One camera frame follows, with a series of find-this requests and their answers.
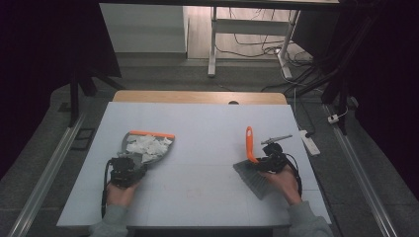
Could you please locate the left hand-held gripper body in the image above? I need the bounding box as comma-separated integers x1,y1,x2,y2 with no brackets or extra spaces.
107,156,148,190

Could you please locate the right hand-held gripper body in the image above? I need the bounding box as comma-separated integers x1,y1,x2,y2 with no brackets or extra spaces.
260,133,297,174

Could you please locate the grey dustpan with orange edge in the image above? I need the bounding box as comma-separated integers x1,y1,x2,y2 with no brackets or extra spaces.
117,129,176,170

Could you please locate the grey brush with orange handle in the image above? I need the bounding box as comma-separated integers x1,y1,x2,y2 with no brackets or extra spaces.
232,125,275,200

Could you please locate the pile of white paper scraps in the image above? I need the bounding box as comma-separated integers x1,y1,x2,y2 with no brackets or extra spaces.
126,134,174,163

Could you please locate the person's left hand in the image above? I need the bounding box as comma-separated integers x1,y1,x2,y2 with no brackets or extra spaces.
105,181,140,208

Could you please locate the person's right hand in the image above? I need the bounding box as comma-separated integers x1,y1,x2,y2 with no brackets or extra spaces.
260,163,302,206

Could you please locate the white power strip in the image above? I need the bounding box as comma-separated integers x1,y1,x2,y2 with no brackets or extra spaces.
298,129,321,157

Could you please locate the white foam board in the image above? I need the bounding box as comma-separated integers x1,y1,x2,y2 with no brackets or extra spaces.
56,101,332,229

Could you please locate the black stand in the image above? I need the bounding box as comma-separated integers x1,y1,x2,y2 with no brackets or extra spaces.
67,67,126,128
290,13,379,136

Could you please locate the wooden table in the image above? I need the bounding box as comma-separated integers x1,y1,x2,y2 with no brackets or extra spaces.
112,90,289,106

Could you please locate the white cabinet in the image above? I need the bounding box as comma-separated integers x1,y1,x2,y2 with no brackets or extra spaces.
99,3,190,54

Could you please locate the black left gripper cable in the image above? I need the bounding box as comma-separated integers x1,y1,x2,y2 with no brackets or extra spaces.
100,159,115,219

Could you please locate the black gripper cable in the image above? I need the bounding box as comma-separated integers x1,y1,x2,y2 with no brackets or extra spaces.
285,153,303,199
100,159,115,219

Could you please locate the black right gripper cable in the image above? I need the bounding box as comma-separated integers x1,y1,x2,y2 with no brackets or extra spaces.
285,153,303,199

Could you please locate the aluminium rail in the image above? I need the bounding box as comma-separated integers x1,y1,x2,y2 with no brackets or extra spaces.
322,104,399,237
7,113,87,237

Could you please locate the tangle of floor cables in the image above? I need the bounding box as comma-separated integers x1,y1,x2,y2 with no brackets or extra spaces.
215,7,327,94

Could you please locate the white desk frame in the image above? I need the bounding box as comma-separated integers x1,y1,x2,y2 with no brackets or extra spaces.
207,6,301,80

